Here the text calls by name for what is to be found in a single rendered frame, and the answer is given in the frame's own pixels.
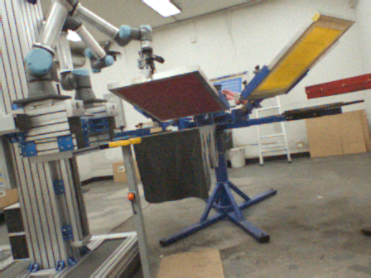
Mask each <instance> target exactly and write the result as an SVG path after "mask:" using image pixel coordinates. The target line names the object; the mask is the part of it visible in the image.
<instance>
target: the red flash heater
mask: <svg viewBox="0 0 371 278"><path fill-rule="evenodd" d="M369 89H371V74H362V75H356V76H354V77H350V78H344V79H339V80H333V81H330V82H327V83H322V84H313V85H310V86H307V87H305V93H306V94H307V99H313V98H321V97H329V96H334V95H337V94H344V93H354V92H358V91H361V90H369Z"/></svg>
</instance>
